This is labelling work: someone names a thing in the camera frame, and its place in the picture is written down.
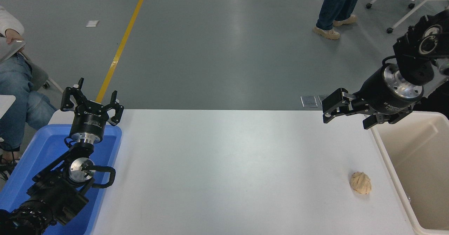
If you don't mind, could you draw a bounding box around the person's hand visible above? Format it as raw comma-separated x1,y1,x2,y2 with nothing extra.
5,28,25,45

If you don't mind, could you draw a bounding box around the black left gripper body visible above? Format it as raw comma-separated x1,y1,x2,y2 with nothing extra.
69,100,110,138

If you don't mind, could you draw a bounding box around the white side table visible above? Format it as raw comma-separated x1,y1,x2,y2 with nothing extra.
0,95,16,119

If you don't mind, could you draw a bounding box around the blue plastic tray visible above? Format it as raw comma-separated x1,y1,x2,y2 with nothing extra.
0,124,122,235

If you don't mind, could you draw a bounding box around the grey tablet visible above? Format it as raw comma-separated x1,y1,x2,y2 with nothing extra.
0,37,27,64

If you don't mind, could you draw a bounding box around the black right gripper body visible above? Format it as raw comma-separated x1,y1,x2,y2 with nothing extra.
355,65,423,116

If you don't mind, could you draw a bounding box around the large pale bin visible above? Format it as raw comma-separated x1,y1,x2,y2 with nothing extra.
371,111,449,235

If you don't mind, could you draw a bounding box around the tan paper ball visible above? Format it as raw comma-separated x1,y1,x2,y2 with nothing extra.
349,172,372,195

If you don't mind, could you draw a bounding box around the grey seat wheeled chair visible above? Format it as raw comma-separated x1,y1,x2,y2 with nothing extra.
20,52,64,92

